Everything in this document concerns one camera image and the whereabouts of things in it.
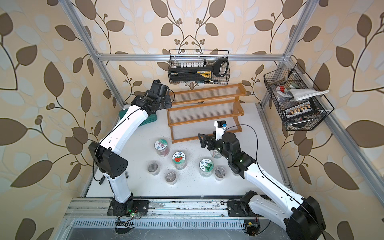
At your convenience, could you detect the red label seed cup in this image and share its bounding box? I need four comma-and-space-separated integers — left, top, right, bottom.
165, 170, 178, 185

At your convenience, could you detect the purple label seed cup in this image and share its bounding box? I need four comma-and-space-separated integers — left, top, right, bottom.
147, 161, 160, 176

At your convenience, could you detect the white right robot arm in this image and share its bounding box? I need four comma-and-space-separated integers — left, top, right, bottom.
198, 133, 326, 240

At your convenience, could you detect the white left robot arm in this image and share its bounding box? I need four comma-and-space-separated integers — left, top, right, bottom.
89, 80, 172, 212

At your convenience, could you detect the clear seed cup far right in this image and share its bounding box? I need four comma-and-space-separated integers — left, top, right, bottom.
211, 150, 222, 159

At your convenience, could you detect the green lid seed jar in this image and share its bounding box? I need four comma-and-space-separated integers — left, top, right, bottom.
199, 159, 214, 178

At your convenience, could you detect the small clear seed cup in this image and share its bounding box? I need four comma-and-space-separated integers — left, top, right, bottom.
214, 166, 226, 181

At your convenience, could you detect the wooden three-tier shelf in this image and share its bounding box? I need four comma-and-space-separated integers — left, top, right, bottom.
167, 84, 246, 144

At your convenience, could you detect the tomato lid seed jar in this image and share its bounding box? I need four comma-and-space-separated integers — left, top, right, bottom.
172, 151, 187, 170

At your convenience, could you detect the flower lid seed jar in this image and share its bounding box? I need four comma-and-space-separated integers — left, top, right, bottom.
154, 139, 170, 157

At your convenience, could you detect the green plastic tool case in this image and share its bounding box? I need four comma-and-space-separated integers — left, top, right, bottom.
119, 109, 158, 126

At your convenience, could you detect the black yellow tool case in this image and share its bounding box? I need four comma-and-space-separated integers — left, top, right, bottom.
168, 67, 213, 83

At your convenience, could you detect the white paper bag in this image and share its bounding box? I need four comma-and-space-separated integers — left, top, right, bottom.
287, 89, 329, 101

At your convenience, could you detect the box of small bottles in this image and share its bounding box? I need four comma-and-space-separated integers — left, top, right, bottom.
283, 101, 319, 121

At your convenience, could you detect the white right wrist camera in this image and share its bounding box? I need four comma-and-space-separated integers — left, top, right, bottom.
214, 120, 227, 141

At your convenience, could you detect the black wire basket back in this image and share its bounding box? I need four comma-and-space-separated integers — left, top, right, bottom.
168, 49, 231, 85

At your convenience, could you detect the black wire basket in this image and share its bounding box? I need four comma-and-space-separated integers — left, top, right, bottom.
264, 63, 335, 131
168, 49, 231, 85

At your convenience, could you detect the black saw handle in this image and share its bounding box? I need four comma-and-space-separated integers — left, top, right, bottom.
212, 59, 229, 78

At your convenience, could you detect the black wire basket right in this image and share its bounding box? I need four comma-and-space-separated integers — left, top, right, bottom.
264, 63, 335, 131

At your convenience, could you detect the aluminium frame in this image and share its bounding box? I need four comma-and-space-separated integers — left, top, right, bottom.
60, 1, 384, 203

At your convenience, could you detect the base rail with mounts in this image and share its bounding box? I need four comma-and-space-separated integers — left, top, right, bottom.
63, 197, 269, 230

